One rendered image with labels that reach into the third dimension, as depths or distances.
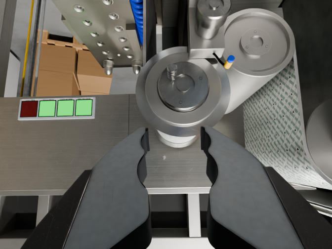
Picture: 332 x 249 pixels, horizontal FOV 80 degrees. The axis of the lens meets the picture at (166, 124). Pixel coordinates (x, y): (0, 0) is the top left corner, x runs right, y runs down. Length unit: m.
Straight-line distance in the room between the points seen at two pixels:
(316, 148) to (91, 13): 0.51
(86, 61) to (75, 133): 1.82
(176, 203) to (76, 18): 0.60
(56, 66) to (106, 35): 1.86
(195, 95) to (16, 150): 0.63
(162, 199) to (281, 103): 0.48
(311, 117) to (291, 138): 0.04
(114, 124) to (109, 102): 0.07
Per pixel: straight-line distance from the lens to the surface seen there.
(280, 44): 0.39
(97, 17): 0.55
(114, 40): 0.61
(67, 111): 0.72
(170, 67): 0.28
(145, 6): 0.40
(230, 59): 0.28
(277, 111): 0.42
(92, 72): 2.40
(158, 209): 0.72
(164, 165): 0.62
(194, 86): 0.30
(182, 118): 0.29
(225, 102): 0.32
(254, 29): 0.38
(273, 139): 0.43
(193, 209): 0.65
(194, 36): 0.31
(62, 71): 2.40
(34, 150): 0.76
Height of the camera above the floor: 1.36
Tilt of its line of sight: 10 degrees down
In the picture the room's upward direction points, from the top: 179 degrees clockwise
